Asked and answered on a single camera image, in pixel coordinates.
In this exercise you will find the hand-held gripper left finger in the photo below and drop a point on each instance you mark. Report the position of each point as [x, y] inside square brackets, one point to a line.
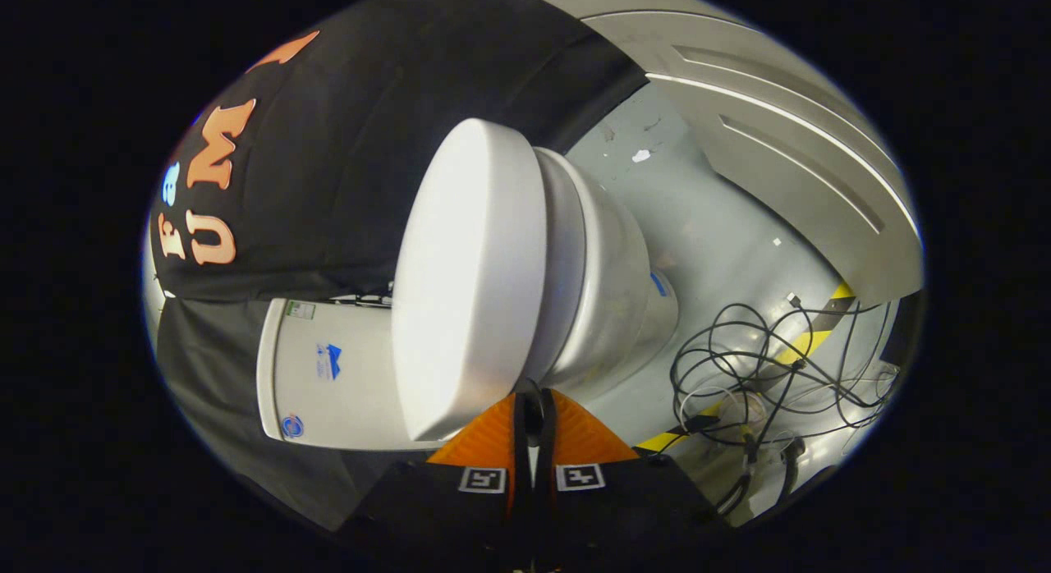
[523, 474]

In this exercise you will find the yellow black floor tape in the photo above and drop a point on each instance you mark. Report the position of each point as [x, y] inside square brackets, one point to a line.
[809, 343]

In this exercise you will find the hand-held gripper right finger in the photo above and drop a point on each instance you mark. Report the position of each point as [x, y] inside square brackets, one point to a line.
[547, 474]

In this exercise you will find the white toilet lid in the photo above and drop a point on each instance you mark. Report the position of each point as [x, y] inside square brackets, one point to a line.
[460, 277]

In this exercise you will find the white toilet seat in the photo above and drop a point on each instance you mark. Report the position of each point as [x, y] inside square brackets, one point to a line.
[563, 253]

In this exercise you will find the grey white cabinet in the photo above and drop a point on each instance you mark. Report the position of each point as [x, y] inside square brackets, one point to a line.
[788, 138]

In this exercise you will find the black backdrop cloth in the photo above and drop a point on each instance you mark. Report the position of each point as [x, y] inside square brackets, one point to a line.
[353, 146]

